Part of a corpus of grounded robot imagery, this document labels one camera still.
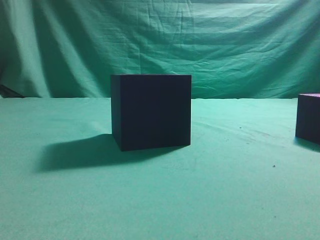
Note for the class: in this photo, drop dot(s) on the purple foam cube block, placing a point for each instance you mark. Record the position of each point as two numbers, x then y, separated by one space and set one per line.
150 111

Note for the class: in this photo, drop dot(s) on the purple foam groove block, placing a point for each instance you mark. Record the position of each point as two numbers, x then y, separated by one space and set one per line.
308 117

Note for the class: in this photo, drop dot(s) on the green cloth backdrop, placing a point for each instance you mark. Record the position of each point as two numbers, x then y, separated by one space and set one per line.
233 49

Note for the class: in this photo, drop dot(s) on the green table cloth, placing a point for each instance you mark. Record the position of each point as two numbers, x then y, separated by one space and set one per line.
244 177

